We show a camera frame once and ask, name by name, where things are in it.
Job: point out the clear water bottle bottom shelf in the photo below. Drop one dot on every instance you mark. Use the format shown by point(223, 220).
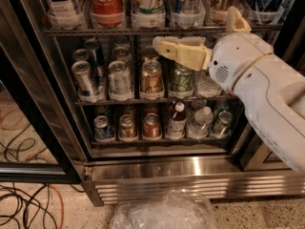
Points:
point(199, 122)

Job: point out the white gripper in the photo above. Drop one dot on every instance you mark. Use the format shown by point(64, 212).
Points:
point(238, 60)

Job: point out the clear water bottle middle shelf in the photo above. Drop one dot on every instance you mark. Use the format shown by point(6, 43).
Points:
point(205, 86)

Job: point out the gold can middle shelf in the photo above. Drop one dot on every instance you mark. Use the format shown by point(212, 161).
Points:
point(151, 82)

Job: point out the green can middle shelf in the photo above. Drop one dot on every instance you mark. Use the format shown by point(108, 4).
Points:
point(181, 81)

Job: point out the clear plastic bag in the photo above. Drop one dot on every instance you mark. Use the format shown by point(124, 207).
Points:
point(175, 210)

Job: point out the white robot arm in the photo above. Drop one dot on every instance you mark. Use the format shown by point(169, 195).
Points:
point(273, 94)

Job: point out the red coca-cola can top shelf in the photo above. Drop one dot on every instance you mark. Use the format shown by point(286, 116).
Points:
point(107, 12)

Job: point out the clear water bottle shelf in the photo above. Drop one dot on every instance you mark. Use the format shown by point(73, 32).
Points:
point(199, 122)
point(205, 86)

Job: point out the red can bottom shelf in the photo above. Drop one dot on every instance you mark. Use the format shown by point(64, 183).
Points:
point(151, 126)

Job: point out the silver white can middle shelf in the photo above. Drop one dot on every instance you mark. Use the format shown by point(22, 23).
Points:
point(120, 83)

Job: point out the white tea bottle top shelf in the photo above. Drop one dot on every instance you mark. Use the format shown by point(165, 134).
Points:
point(65, 13)

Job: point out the brown juice bottle white cap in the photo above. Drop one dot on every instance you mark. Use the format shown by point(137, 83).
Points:
point(176, 122)

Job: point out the stainless steel display fridge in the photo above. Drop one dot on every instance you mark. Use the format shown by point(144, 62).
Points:
point(36, 60)

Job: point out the gold can bottom shelf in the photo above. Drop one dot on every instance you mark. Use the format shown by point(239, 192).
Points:
point(127, 129)

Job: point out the blue silver can rear left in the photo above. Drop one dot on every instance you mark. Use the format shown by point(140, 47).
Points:
point(97, 57)

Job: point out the green can bottom shelf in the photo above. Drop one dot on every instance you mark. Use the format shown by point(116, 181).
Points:
point(222, 124)

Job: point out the silver blue can front left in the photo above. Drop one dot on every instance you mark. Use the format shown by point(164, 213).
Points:
point(87, 86)

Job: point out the blue can bottom shelf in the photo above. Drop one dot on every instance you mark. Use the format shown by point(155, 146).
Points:
point(103, 129)

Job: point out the white green arizona can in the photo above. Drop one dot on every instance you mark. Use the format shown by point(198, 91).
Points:
point(147, 13)

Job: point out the green can shelf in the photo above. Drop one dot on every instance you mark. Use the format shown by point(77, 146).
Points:
point(222, 124)
point(181, 81)

